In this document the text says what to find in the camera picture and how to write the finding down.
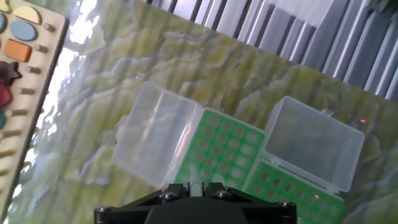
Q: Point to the blue number puzzle piece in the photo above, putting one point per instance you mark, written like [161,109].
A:
[2,22]

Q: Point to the green marble pattern mat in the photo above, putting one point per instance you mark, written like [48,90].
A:
[217,62]

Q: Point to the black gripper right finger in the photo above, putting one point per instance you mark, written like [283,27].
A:
[217,189]

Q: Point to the green rack pipette tip box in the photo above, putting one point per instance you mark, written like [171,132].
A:
[155,133]
[311,143]

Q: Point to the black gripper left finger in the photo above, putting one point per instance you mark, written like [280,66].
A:
[177,189]

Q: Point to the wooden shape puzzle board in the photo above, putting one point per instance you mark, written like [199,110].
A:
[53,37]

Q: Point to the orange square puzzle piece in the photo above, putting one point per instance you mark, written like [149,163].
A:
[17,50]

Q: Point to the maroon star puzzle piece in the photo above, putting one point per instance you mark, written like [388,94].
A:
[7,73]

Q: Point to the red heart puzzle piece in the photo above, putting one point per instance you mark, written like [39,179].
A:
[4,95]

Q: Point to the yellow semicircle puzzle piece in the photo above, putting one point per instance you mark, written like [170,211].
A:
[26,14]

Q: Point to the teal puzzle piece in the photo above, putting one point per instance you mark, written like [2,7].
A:
[2,119]

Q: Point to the grey oval puzzle piece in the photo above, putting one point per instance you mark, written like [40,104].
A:
[23,30]

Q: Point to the yellow number puzzle piece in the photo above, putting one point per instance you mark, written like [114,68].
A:
[4,5]

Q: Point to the translucent large pipette tip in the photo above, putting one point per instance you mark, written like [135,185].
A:
[195,189]

